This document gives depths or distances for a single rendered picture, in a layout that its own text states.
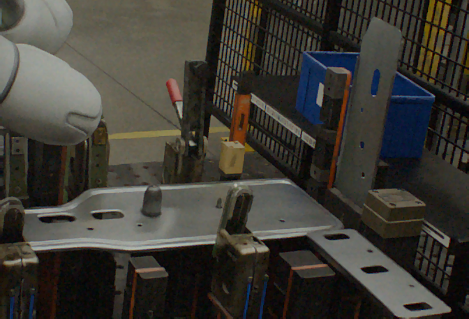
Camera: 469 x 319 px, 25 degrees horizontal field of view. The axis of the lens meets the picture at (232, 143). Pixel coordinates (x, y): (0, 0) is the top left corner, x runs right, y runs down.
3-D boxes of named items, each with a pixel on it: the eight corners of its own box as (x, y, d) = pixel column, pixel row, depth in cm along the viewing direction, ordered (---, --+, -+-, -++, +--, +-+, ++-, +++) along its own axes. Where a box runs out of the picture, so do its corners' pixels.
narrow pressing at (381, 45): (366, 213, 187) (400, 30, 175) (333, 188, 196) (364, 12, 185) (368, 213, 187) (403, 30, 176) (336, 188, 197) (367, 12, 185)
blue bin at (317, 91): (351, 158, 204) (363, 95, 200) (292, 107, 231) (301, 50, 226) (424, 158, 210) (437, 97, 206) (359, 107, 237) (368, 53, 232)
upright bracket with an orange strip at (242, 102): (207, 310, 207) (241, 71, 190) (205, 307, 208) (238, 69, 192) (221, 309, 209) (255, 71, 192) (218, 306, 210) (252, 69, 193)
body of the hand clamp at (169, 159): (157, 321, 201) (177, 152, 189) (144, 304, 206) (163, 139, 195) (185, 318, 203) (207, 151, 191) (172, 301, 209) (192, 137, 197)
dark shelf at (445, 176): (453, 256, 175) (457, 240, 174) (228, 86, 249) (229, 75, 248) (553, 246, 184) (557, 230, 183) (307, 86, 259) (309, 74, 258)
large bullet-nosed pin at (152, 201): (144, 225, 174) (149, 188, 172) (138, 216, 177) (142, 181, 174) (162, 223, 175) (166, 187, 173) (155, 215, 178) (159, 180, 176)
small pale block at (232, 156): (204, 322, 203) (229, 148, 190) (197, 313, 206) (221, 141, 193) (220, 320, 204) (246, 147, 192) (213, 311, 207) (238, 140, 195)
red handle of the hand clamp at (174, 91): (183, 144, 188) (162, 77, 196) (180, 151, 190) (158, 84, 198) (204, 144, 190) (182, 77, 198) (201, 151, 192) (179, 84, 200)
